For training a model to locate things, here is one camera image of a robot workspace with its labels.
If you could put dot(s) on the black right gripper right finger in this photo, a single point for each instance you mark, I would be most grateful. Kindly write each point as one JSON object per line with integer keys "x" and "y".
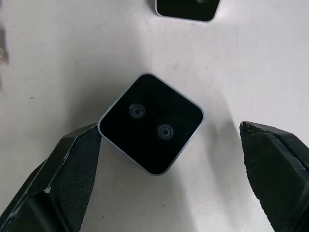
{"x": 272, "y": 174}

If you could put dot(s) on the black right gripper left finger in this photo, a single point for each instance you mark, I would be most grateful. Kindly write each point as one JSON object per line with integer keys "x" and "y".
{"x": 58, "y": 183}

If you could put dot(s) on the square black dual-lens camera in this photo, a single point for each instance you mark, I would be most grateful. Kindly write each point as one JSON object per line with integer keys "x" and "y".
{"x": 187, "y": 8}
{"x": 150, "y": 124}

